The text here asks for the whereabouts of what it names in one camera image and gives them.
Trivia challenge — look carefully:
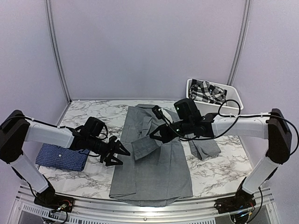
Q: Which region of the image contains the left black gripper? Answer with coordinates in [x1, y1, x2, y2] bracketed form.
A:
[87, 135, 131, 166]

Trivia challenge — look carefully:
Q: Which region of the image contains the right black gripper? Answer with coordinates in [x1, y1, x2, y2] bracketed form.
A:
[149, 119, 192, 144]

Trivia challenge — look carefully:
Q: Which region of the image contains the grey long sleeve shirt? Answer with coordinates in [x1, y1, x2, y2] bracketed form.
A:
[109, 104, 222, 207]

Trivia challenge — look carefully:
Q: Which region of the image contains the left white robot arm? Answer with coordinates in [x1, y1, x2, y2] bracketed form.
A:
[0, 110, 130, 208]

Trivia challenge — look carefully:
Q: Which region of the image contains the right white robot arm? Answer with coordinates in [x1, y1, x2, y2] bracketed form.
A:
[149, 98, 292, 209]

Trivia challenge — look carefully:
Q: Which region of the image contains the black white plaid shirt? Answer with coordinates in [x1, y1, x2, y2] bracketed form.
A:
[189, 79, 227, 105]

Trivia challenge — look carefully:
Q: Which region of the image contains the folded blue checkered shirt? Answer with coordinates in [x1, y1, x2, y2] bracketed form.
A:
[36, 144, 90, 171]

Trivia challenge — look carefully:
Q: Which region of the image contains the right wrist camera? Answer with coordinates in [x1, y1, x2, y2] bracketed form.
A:
[151, 105, 164, 119]

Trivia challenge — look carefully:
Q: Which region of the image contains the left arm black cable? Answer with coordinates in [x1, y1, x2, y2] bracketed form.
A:
[0, 116, 110, 159]

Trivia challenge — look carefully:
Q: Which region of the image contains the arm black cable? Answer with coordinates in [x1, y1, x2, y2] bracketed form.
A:
[0, 116, 110, 159]
[217, 99, 299, 156]

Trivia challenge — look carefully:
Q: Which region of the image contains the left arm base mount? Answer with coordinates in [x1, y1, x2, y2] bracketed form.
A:
[34, 184, 74, 212]

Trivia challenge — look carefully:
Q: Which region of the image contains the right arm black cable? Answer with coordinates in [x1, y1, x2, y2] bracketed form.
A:
[217, 99, 299, 156]

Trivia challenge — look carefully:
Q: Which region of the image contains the aluminium front frame rail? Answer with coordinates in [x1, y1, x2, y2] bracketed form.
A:
[8, 185, 282, 224]

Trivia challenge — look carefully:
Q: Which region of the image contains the left aluminium wall post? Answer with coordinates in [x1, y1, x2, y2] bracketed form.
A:
[45, 0, 72, 103]

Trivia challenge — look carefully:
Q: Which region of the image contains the aluminium wall post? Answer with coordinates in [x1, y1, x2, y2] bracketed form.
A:
[227, 0, 252, 86]
[45, 0, 72, 103]

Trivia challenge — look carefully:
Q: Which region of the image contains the right aluminium wall post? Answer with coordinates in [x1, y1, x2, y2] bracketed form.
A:
[227, 0, 252, 86]

